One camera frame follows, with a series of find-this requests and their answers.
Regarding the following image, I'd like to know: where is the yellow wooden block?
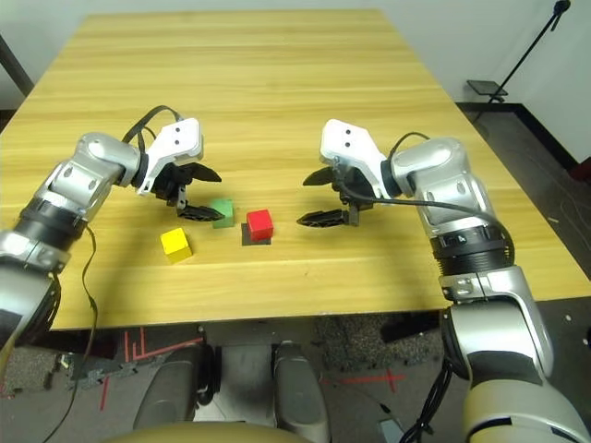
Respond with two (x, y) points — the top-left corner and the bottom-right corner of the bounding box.
(159, 227), (194, 266)

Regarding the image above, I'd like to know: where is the speckled foam floor mat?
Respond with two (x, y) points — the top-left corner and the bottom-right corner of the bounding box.
(315, 315), (445, 371)

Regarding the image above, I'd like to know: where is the black square pad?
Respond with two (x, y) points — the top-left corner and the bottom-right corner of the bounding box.
(240, 222), (273, 247)

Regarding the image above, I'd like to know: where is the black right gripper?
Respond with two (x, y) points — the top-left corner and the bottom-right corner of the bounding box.
(295, 164), (377, 229)

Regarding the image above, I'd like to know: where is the black tripod stand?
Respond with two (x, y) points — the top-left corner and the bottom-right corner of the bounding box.
(465, 0), (573, 105)

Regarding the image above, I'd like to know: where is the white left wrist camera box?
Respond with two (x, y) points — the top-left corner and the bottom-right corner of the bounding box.
(135, 116), (206, 198)

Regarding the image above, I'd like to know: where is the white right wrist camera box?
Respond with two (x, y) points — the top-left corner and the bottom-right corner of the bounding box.
(320, 118), (394, 198)

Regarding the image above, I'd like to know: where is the grey robot left leg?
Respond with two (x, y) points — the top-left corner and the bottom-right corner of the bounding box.
(132, 344), (210, 434)

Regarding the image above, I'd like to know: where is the green wooden block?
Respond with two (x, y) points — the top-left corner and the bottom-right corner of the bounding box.
(211, 198), (235, 230)

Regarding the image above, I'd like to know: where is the olive robot torso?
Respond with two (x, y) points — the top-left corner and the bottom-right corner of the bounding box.
(103, 421), (307, 443)

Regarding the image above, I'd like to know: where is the grey robot leg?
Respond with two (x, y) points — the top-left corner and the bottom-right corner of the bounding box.
(132, 344), (210, 434)
(271, 340), (332, 443)

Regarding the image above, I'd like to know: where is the red wooden block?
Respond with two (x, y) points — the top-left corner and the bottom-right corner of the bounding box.
(246, 209), (275, 242)

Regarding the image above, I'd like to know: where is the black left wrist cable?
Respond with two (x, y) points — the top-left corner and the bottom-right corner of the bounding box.
(41, 104), (187, 443)

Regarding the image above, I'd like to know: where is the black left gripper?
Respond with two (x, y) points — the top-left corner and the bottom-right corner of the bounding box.
(153, 162), (227, 223)

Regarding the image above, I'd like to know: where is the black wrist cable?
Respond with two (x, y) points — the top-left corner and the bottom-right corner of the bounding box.
(41, 104), (187, 443)
(338, 132), (507, 244)

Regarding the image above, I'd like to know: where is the grey robot right leg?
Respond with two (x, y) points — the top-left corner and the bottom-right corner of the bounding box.
(271, 340), (332, 443)

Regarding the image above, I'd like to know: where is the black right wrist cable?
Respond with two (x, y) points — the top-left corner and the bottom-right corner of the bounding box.
(338, 132), (507, 244)

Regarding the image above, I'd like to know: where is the small grey floor object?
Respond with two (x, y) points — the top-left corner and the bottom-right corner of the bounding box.
(377, 416), (417, 443)

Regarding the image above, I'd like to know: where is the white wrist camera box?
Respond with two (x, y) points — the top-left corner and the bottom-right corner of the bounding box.
(135, 116), (206, 198)
(320, 118), (394, 198)

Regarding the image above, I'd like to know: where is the black cable bundle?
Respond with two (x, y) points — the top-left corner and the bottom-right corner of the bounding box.
(400, 358), (457, 443)

